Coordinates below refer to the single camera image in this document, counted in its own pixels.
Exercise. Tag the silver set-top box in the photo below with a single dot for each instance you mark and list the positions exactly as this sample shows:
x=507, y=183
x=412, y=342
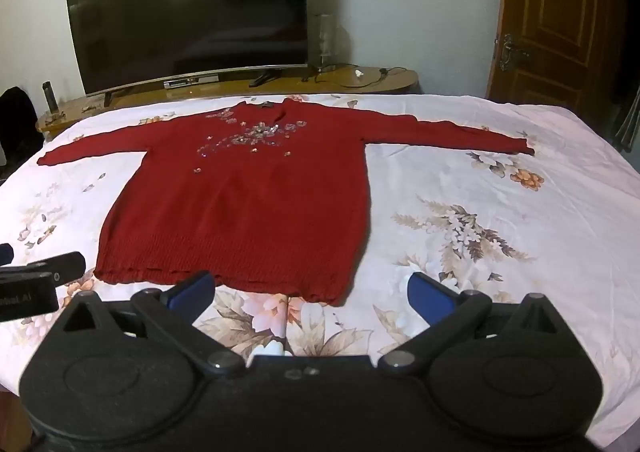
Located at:
x=191, y=81

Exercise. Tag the grey cylinder lamp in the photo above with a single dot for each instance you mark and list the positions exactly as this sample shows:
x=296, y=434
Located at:
x=321, y=40

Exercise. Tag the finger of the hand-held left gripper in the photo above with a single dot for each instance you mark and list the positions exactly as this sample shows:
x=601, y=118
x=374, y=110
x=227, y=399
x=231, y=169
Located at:
x=6, y=254
x=62, y=264

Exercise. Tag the black remote control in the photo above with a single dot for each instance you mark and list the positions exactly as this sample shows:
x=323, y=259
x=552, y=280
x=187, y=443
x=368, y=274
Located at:
x=262, y=79

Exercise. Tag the black curved television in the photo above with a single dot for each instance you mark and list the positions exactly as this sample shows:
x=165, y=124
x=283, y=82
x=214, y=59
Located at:
x=190, y=2

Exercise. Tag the wooden television cabinet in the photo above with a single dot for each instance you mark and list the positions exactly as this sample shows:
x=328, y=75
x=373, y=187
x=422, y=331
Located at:
x=390, y=80

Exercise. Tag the red beaded sweater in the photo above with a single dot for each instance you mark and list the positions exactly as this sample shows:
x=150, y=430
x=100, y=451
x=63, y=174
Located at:
x=240, y=212

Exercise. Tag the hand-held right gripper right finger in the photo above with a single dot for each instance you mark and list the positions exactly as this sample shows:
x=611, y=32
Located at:
x=430, y=294

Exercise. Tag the black cloth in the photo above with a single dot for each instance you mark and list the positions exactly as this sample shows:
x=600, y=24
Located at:
x=17, y=127

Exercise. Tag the dark curtain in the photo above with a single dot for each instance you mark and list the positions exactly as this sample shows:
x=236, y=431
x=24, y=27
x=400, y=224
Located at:
x=630, y=117

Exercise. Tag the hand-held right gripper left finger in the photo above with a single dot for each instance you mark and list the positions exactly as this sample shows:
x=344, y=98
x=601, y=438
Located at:
x=192, y=289

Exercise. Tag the floral white bed sheet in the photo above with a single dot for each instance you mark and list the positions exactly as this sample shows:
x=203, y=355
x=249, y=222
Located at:
x=450, y=172

